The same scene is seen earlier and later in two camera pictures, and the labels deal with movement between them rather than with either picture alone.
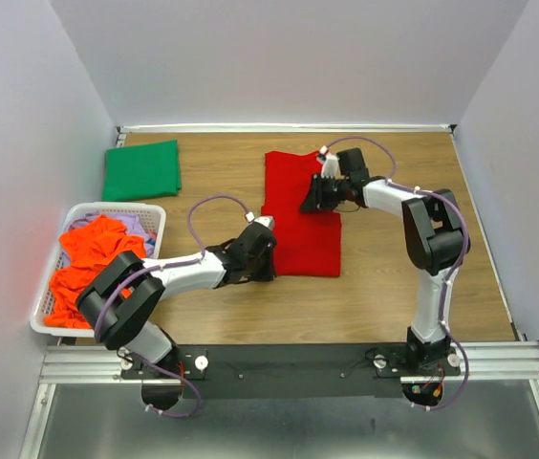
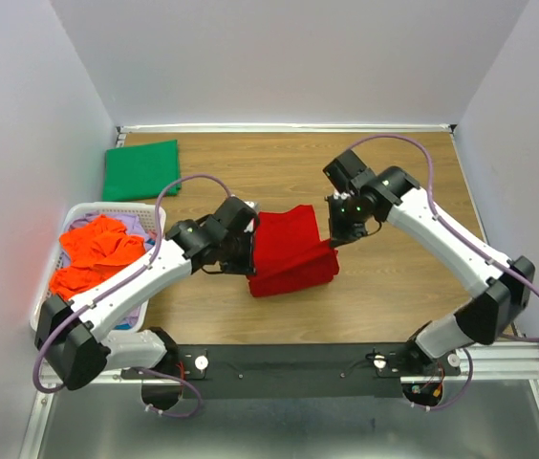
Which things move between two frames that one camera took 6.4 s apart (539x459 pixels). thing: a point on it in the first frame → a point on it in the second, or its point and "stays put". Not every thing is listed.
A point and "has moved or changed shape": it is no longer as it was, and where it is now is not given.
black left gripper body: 260,270 → 239,254
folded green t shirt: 142,171 stays put
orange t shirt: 87,247 stays put
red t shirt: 307,243 has moved or changed shape
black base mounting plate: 285,371 stays put
